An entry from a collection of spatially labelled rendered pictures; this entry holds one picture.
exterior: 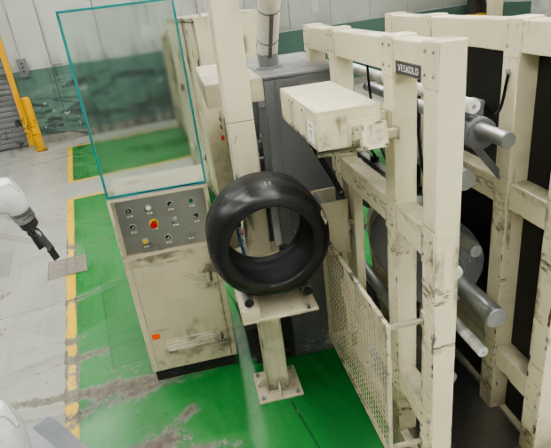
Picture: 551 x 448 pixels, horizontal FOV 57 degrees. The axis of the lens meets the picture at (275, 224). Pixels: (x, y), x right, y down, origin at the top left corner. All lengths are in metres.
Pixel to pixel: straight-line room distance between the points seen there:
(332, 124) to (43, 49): 9.38
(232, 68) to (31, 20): 8.72
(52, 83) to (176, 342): 8.28
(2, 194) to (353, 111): 1.43
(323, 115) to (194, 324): 1.81
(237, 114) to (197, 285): 1.15
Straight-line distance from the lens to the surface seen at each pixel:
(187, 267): 3.01
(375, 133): 1.81
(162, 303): 3.13
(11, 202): 2.32
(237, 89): 2.38
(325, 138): 1.85
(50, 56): 10.99
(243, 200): 2.13
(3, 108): 11.15
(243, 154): 2.45
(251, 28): 5.46
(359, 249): 2.73
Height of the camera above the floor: 2.18
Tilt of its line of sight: 24 degrees down
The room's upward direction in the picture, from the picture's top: 7 degrees counter-clockwise
